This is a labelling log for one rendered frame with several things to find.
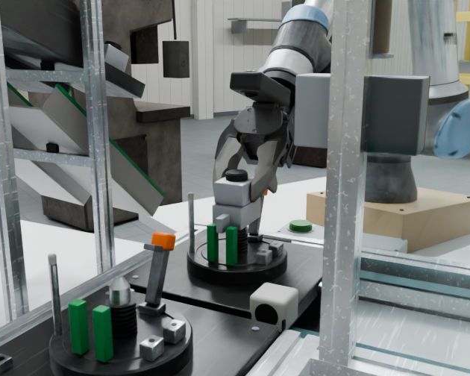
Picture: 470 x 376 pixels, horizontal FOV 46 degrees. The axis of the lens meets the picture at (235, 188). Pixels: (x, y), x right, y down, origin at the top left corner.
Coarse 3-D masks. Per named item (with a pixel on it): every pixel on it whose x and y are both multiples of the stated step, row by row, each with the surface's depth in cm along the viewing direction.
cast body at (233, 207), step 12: (228, 180) 74; (240, 180) 73; (252, 180) 74; (216, 192) 74; (228, 192) 73; (240, 192) 72; (216, 204) 74; (228, 204) 73; (240, 204) 73; (252, 204) 75; (216, 216) 74; (228, 216) 73; (240, 216) 72; (252, 216) 76; (216, 228) 72; (240, 228) 73
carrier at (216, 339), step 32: (128, 288) 54; (64, 320) 62; (96, 320) 50; (128, 320) 54; (160, 320) 58; (192, 320) 62; (224, 320) 62; (0, 352) 56; (32, 352) 56; (64, 352) 52; (96, 352) 51; (128, 352) 52; (160, 352) 51; (192, 352) 56; (224, 352) 56; (256, 352) 56
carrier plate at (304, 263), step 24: (144, 264) 78; (168, 264) 78; (288, 264) 78; (312, 264) 78; (144, 288) 71; (168, 288) 71; (192, 288) 71; (216, 288) 71; (240, 288) 71; (312, 288) 71; (240, 312) 65
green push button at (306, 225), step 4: (292, 220) 97; (296, 220) 97; (300, 220) 97; (304, 220) 97; (292, 224) 95; (296, 224) 95; (300, 224) 95; (304, 224) 95; (308, 224) 95; (312, 224) 96; (292, 228) 95; (296, 228) 94; (300, 228) 94; (304, 228) 94; (308, 228) 94; (312, 228) 96
